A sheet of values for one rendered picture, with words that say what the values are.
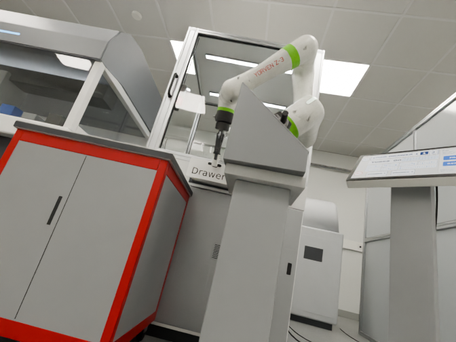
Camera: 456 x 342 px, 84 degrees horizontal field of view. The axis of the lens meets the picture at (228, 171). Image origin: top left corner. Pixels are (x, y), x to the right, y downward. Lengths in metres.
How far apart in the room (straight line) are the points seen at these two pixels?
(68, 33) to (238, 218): 1.58
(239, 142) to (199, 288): 0.86
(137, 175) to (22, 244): 0.42
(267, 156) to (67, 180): 0.71
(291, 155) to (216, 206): 0.73
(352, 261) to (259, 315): 4.19
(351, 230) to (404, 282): 3.68
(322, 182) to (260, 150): 4.26
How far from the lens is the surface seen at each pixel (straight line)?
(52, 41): 2.02
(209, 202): 1.49
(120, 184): 0.98
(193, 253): 1.47
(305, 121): 1.10
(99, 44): 1.88
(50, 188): 1.09
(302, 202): 1.55
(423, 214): 1.46
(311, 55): 1.42
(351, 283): 4.99
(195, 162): 1.44
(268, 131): 0.91
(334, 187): 5.14
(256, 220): 0.88
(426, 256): 1.42
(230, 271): 0.87
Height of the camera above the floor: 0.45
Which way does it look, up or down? 19 degrees up
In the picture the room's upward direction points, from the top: 13 degrees clockwise
